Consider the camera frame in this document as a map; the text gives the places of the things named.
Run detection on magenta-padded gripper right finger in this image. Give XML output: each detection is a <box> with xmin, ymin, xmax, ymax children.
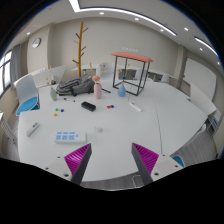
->
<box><xmin>131</xmin><ymin>142</ymin><xmax>183</xmax><ymax>186</ymax></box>

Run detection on black rectangular box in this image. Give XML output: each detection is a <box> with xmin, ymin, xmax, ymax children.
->
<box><xmin>81</xmin><ymin>101</ymin><xmax>97</xmax><ymax>113</ymax></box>

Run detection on long ceiling light strip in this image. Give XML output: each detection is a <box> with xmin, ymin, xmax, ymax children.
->
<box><xmin>68</xmin><ymin>0</ymin><xmax>178</xmax><ymax>37</ymax></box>

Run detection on white wall whiteboard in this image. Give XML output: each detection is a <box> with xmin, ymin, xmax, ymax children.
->
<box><xmin>182</xmin><ymin>58</ymin><xmax>218</xmax><ymax>101</ymax></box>

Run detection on green vase with dried flowers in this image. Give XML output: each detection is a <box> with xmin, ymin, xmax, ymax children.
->
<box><xmin>47</xmin><ymin>64</ymin><xmax>59</xmax><ymax>102</ymax></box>

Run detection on white chair with blue cushion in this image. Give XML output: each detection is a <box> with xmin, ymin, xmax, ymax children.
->
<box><xmin>171</xmin><ymin>153</ymin><xmax>186</xmax><ymax>168</ymax></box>
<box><xmin>14</xmin><ymin>73</ymin><xmax>41</xmax><ymax>117</ymax></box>

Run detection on pink vase with flowers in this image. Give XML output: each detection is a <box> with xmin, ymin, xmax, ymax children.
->
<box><xmin>88</xmin><ymin>63</ymin><xmax>104</xmax><ymax>100</ymax></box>

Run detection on large window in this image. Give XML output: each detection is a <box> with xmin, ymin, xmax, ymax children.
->
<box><xmin>0</xmin><ymin>49</ymin><xmax>14</xmax><ymax>98</ymax></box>

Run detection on short ceiling light strip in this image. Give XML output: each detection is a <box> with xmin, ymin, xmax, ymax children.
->
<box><xmin>194</xmin><ymin>35</ymin><xmax>219</xmax><ymax>58</ymax></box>

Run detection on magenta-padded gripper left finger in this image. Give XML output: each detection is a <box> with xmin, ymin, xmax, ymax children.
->
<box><xmin>42</xmin><ymin>143</ymin><xmax>93</xmax><ymax>186</ymax></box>

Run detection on round wall clock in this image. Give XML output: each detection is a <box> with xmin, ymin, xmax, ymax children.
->
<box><xmin>31</xmin><ymin>37</ymin><xmax>42</xmax><ymax>49</ymax></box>

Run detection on black-framed orange-topped side table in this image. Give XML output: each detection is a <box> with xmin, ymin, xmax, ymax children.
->
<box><xmin>110</xmin><ymin>51</ymin><xmax>154</xmax><ymax>97</ymax></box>

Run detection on round ceiling spotlights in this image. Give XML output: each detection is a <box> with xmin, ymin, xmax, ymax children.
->
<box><xmin>26</xmin><ymin>11</ymin><xmax>204</xmax><ymax>51</ymax></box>

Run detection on grey backpack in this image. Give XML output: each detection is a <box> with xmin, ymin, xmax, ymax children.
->
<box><xmin>55</xmin><ymin>74</ymin><xmax>96</xmax><ymax>97</ymax></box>

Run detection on grey curtain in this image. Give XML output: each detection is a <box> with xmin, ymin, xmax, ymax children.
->
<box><xmin>9</xmin><ymin>43</ymin><xmax>22</xmax><ymax>88</ymax></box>

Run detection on white remote control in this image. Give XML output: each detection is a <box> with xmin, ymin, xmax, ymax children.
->
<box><xmin>25</xmin><ymin>121</ymin><xmax>41</xmax><ymax>138</ymax></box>

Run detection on blue vase with flowers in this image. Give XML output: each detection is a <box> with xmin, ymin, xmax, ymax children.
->
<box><xmin>116</xmin><ymin>66</ymin><xmax>130</xmax><ymax>98</ymax></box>

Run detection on wooden coat rack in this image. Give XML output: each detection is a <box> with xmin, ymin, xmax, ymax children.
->
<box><xmin>71</xmin><ymin>20</ymin><xmax>90</xmax><ymax>78</ymax></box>

